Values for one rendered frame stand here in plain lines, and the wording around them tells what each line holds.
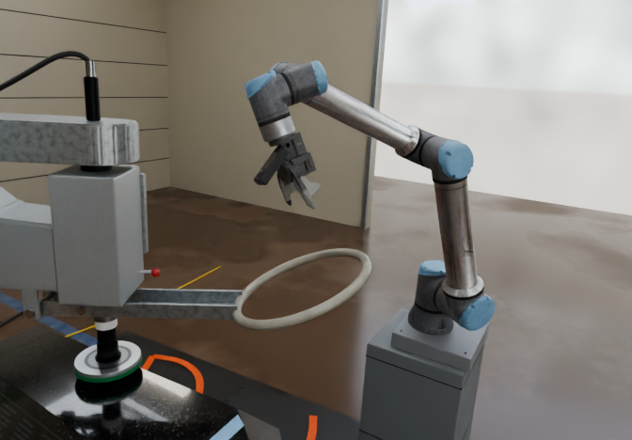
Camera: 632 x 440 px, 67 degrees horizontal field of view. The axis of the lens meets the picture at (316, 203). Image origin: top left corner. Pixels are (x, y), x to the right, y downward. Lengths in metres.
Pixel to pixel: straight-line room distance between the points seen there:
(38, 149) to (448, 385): 1.62
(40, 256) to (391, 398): 1.41
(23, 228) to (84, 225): 0.19
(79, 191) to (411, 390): 1.43
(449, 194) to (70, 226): 1.19
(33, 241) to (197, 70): 6.42
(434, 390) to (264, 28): 5.85
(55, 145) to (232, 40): 6.03
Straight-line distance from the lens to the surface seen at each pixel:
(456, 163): 1.59
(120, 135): 1.54
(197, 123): 7.97
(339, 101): 1.50
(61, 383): 1.91
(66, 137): 1.55
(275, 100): 1.26
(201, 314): 1.65
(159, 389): 1.79
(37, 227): 1.68
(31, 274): 1.74
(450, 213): 1.68
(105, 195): 1.54
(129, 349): 1.92
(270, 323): 1.44
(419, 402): 2.11
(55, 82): 7.26
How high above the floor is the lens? 1.89
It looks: 14 degrees down
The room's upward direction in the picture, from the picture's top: 3 degrees clockwise
